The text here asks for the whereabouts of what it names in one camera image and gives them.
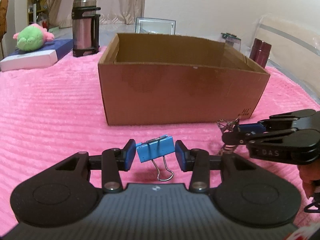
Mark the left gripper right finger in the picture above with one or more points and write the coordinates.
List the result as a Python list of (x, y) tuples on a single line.
[(241, 190)]

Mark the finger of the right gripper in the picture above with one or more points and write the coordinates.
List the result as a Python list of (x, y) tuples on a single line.
[(240, 137), (252, 127)]

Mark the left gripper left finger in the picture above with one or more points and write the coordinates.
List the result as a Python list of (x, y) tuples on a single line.
[(71, 189)]

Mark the blue binder clip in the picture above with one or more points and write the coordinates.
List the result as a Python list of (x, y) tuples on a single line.
[(156, 148)]

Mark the person's right hand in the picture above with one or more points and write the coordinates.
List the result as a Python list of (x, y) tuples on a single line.
[(308, 174)]

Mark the dark red cylindrical canister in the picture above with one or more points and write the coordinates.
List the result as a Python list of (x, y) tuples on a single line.
[(260, 52)]

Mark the pink plush blanket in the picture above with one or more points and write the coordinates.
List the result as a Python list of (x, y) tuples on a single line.
[(49, 114)]

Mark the clear jar green lid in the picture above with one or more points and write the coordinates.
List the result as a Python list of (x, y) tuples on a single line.
[(232, 40)]

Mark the brown cardboard box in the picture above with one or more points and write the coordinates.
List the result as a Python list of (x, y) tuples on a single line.
[(157, 79)]

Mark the blue white flat box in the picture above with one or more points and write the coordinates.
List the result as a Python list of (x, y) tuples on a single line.
[(46, 56)]

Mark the silver framed sand picture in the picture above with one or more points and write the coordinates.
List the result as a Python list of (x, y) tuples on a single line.
[(155, 26)]

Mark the green pink plush toy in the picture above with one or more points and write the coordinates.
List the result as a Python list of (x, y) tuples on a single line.
[(32, 37)]

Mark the hanging jackets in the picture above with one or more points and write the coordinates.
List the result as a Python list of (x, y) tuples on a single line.
[(3, 18)]

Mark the steel thermos black handle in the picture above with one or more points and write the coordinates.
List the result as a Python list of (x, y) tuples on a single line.
[(85, 27)]

